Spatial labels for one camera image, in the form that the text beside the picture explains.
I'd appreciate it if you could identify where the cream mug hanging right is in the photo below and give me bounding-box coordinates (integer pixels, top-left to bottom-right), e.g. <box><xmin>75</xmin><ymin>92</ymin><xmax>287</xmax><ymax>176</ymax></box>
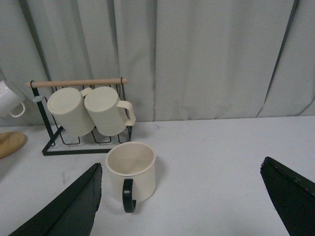
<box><xmin>84</xmin><ymin>87</ymin><xmax>136</xmax><ymax>136</ymax></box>

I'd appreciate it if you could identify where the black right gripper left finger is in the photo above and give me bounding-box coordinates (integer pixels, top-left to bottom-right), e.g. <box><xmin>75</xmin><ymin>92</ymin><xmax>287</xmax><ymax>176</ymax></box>
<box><xmin>11</xmin><ymin>163</ymin><xmax>102</xmax><ymax>236</ymax></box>

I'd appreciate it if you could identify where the cream mug with black handle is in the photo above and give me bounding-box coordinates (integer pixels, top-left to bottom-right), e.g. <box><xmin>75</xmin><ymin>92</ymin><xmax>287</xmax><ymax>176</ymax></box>
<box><xmin>105</xmin><ymin>142</ymin><xmax>156</xmax><ymax>213</ymax></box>

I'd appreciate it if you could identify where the black wire mug rack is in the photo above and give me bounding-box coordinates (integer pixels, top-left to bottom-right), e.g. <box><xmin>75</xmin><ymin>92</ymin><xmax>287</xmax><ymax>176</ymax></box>
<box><xmin>26</xmin><ymin>77</ymin><xmax>128</xmax><ymax>156</ymax></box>

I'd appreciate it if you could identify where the cream mug hanging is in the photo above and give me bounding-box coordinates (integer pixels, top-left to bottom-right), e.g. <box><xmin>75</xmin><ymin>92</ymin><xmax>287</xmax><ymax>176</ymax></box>
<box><xmin>47</xmin><ymin>88</ymin><xmax>95</xmax><ymax>137</ymax></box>
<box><xmin>84</xmin><ymin>87</ymin><xmax>136</xmax><ymax>136</ymax></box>

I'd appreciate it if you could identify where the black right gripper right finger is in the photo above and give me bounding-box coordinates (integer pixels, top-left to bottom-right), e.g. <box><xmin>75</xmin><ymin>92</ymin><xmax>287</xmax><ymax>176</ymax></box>
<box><xmin>260</xmin><ymin>157</ymin><xmax>315</xmax><ymax>236</ymax></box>

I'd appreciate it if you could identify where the grey curtain backdrop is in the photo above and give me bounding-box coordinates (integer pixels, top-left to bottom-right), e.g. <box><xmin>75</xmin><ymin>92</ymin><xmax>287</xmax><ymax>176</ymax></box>
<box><xmin>0</xmin><ymin>0</ymin><xmax>315</xmax><ymax>126</ymax></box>

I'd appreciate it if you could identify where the white mug on wooden stand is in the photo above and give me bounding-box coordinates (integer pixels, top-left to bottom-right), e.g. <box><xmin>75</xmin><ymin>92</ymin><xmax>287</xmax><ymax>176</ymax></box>
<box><xmin>0</xmin><ymin>81</ymin><xmax>26</xmax><ymax>118</ymax></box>

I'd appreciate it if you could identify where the cream mug hanging left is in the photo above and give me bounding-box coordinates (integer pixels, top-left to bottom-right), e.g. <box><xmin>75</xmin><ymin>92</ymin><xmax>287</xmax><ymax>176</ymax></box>
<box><xmin>47</xmin><ymin>88</ymin><xmax>95</xmax><ymax>137</ymax></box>

